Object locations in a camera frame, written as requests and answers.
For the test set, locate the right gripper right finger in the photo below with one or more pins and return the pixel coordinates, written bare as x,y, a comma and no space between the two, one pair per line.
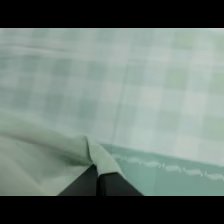
116,186

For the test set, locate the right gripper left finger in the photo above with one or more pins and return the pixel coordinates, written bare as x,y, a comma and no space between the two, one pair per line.
83,186

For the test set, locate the pale green garment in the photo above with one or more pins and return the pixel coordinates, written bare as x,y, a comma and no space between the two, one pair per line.
36,160

